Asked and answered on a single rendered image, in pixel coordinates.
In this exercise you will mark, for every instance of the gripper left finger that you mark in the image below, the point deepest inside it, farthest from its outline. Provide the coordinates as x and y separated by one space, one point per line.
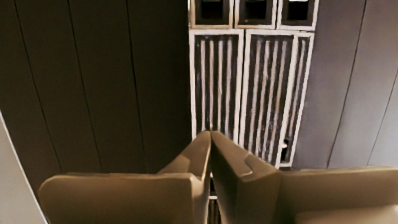
111 198

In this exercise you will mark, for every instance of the black equipment rack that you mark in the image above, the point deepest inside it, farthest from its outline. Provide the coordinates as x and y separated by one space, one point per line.
103 86

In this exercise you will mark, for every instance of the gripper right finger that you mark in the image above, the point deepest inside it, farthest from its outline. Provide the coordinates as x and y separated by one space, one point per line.
248 194

